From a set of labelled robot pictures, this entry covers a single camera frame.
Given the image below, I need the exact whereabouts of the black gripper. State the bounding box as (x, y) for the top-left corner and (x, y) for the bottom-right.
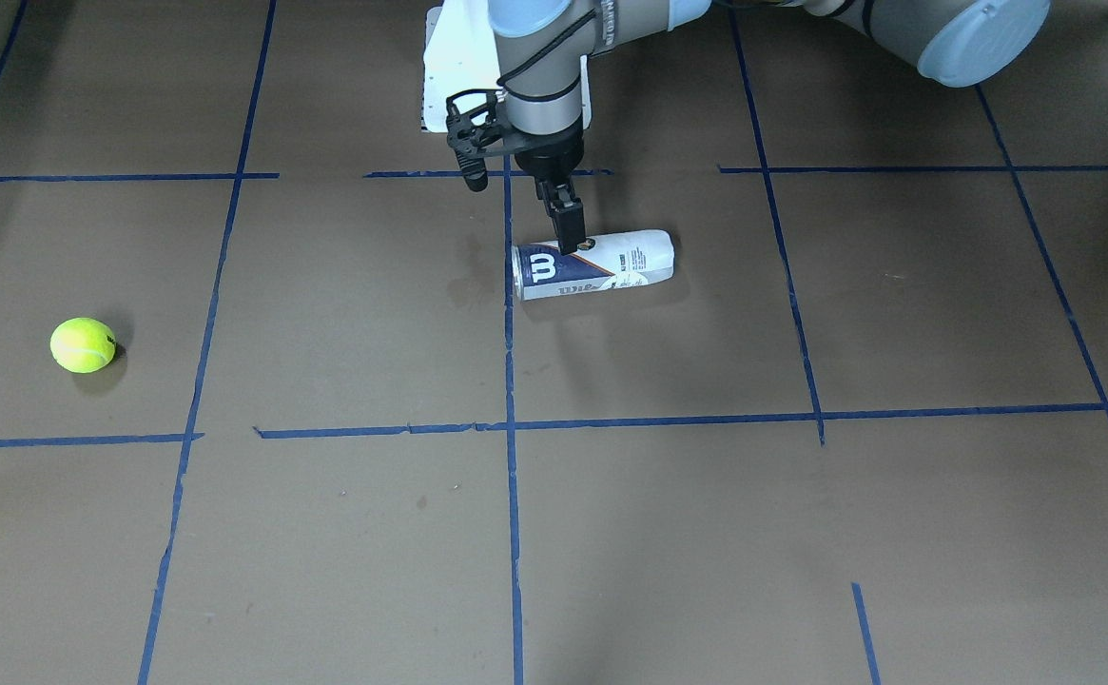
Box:
(510, 127), (587, 255)

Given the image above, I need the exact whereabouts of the white Wilson tennis ball can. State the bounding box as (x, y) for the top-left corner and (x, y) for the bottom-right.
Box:
(510, 229), (675, 301)

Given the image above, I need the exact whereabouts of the yellow tennis ball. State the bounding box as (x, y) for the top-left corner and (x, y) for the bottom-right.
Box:
(49, 318), (117, 374)

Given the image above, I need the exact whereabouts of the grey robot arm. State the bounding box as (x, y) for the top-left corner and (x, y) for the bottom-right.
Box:
(481, 1), (1051, 255)

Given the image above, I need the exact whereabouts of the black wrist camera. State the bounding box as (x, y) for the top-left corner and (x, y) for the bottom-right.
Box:
(445, 89), (514, 192)

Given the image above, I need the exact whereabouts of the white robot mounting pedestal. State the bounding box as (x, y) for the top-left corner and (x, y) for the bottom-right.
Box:
(423, 1), (603, 136)

